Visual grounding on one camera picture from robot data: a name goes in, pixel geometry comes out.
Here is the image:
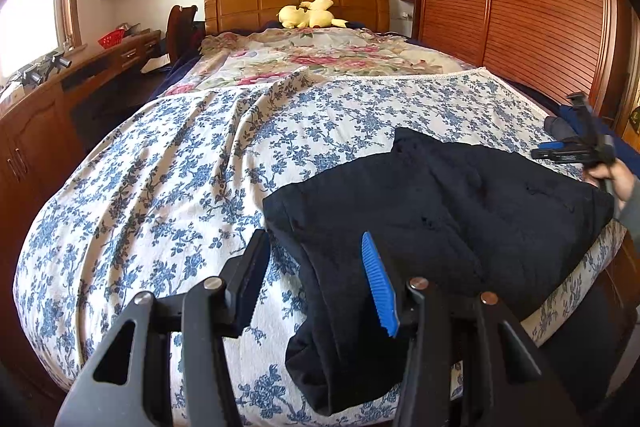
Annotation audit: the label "black double-breasted coat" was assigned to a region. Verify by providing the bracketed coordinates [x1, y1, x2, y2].
[264, 128, 613, 416]

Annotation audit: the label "grey sleeve forearm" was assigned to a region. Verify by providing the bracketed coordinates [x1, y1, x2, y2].
[618, 178, 640, 251]

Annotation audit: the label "folded navy blue clothes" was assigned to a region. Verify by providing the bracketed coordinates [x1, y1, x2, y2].
[544, 105, 639, 176]

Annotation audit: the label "person's right hand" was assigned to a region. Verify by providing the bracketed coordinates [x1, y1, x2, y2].
[582, 159, 637, 212]

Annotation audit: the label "wooden louvered wardrobe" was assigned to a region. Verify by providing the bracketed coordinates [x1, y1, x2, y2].
[404, 0, 639, 130]

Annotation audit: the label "pink floral quilt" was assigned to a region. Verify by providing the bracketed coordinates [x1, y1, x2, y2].
[158, 27, 472, 96]

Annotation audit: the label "dark wooden chair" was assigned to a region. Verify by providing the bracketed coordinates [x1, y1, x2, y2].
[165, 5, 198, 64]

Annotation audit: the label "wooden desk cabinet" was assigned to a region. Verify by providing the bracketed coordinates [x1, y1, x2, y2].
[0, 28, 164, 258]

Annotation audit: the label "yellow plush toy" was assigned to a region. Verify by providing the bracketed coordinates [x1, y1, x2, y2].
[278, 0, 347, 29]

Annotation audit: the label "wooden door with handle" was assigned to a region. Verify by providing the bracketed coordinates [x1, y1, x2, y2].
[615, 74, 639, 150]

